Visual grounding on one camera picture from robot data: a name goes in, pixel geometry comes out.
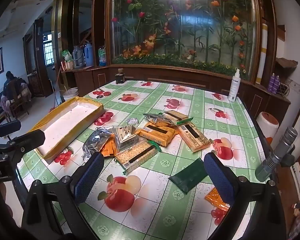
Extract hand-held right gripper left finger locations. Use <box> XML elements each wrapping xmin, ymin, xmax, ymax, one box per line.
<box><xmin>21</xmin><ymin>151</ymin><xmax>105</xmax><ymax>240</ymax></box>

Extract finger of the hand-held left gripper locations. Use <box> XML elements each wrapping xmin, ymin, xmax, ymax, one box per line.
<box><xmin>0</xmin><ymin>120</ymin><xmax>22</xmax><ymax>142</ymax></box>
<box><xmin>4</xmin><ymin>129</ymin><xmax>46</xmax><ymax>154</ymax></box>

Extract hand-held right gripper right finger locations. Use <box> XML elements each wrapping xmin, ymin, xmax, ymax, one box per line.
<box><xmin>204</xmin><ymin>152</ymin><xmax>284</xmax><ymax>240</ymax></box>

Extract small orange sachet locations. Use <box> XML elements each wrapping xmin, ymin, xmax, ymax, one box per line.
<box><xmin>100</xmin><ymin>134</ymin><xmax>119</xmax><ymax>158</ymax></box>
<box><xmin>204</xmin><ymin>187</ymin><xmax>230</xmax><ymax>212</ymax></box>

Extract dark green packet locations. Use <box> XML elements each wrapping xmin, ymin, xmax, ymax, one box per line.
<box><xmin>168</xmin><ymin>158</ymin><xmax>207</xmax><ymax>194</ymax></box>

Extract silver snack packet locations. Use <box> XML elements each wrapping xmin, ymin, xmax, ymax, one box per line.
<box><xmin>82</xmin><ymin>127</ymin><xmax>115</xmax><ymax>162</ymax></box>

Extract shallow yellow-edged white box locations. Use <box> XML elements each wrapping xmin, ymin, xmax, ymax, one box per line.
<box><xmin>27</xmin><ymin>96</ymin><xmax>105</xmax><ymax>165</ymax></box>

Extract pale orange cracker packet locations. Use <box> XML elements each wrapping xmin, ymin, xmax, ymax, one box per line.
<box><xmin>176</xmin><ymin>122</ymin><xmax>212</xmax><ymax>153</ymax></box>

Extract clear cracker packet green ends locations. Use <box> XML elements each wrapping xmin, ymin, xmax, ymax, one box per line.
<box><xmin>114</xmin><ymin>140</ymin><xmax>162</xmax><ymax>175</ymax></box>

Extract clear packet with beige label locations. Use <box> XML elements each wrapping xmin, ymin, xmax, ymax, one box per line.
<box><xmin>114</xmin><ymin>126</ymin><xmax>140</xmax><ymax>153</ymax></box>

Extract orange biscuit packet black stripe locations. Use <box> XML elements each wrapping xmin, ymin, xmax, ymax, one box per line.
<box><xmin>135</xmin><ymin>126</ymin><xmax>178</xmax><ymax>147</ymax></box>

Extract silver and green cracker packet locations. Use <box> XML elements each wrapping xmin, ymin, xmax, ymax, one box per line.
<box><xmin>143</xmin><ymin>110</ymin><xmax>193</xmax><ymax>126</ymax></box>

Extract broom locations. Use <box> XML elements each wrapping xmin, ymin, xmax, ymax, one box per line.
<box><xmin>49</xmin><ymin>67</ymin><xmax>63</xmax><ymax>113</ymax></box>

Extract fruit print tablecloth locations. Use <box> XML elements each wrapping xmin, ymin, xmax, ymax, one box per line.
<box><xmin>16</xmin><ymin>80</ymin><xmax>272</xmax><ymax>240</ymax></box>

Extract white plastic bucket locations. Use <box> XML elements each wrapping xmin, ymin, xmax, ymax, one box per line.
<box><xmin>63</xmin><ymin>87</ymin><xmax>79</xmax><ymax>103</ymax></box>

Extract white stool with orange top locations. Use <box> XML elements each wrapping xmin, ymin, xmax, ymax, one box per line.
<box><xmin>255</xmin><ymin>112</ymin><xmax>279</xmax><ymax>138</ymax></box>

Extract barred window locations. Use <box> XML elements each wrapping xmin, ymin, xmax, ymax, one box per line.
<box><xmin>42</xmin><ymin>34</ymin><xmax>54</xmax><ymax>65</ymax></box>

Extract white spray bottle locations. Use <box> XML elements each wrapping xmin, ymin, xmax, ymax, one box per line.
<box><xmin>228</xmin><ymin>68</ymin><xmax>241</xmax><ymax>103</ymax></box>

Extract grey thermos jug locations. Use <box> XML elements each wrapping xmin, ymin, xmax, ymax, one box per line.
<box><xmin>72</xmin><ymin>45</ymin><xmax>83</xmax><ymax>68</ymax></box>

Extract blue thermos jug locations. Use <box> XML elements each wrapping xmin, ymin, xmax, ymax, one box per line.
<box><xmin>83</xmin><ymin>42</ymin><xmax>94</xmax><ymax>67</ymax></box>

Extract dark glass jar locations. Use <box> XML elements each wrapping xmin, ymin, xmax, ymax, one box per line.
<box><xmin>115</xmin><ymin>68</ymin><xmax>126</xmax><ymax>85</ymax></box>

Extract clear plastic water bottle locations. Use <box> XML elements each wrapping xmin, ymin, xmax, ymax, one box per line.
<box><xmin>98</xmin><ymin>45</ymin><xmax>107</xmax><ymax>67</ymax></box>

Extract low wooden cabinet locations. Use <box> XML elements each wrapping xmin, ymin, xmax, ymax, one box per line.
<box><xmin>61</xmin><ymin>65</ymin><xmax>292</xmax><ymax>125</ymax></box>

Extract rolled white and yellow mat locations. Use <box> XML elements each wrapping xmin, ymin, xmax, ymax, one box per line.
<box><xmin>255</xmin><ymin>23</ymin><xmax>268</xmax><ymax>85</ymax></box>

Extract brown cardboard piece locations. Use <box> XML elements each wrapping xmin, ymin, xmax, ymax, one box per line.
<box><xmin>276</xmin><ymin>57</ymin><xmax>298</xmax><ymax>74</ymax></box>

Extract glass-fronted artificial plant display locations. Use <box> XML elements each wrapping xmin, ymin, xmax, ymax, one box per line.
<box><xmin>107</xmin><ymin>0</ymin><xmax>262</xmax><ymax>80</ymax></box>

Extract coiled cable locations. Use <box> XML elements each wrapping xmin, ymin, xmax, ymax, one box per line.
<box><xmin>280</xmin><ymin>80</ymin><xmax>290</xmax><ymax>97</ymax></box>

